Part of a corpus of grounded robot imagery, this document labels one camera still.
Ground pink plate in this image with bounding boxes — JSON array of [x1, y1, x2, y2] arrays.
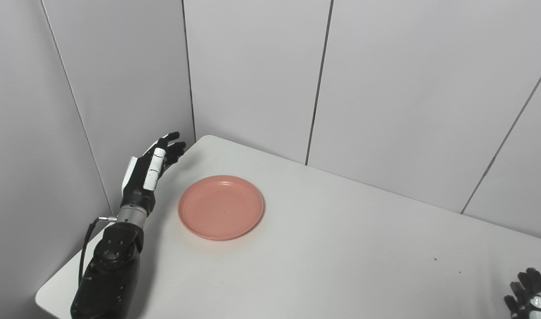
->
[[178, 175, 265, 241]]

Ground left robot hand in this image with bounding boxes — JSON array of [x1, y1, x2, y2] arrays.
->
[[121, 132, 187, 217]]

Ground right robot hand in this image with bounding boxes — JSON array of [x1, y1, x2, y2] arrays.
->
[[504, 267, 541, 319]]

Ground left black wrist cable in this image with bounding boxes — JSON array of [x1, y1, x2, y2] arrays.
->
[[78, 216, 119, 286]]

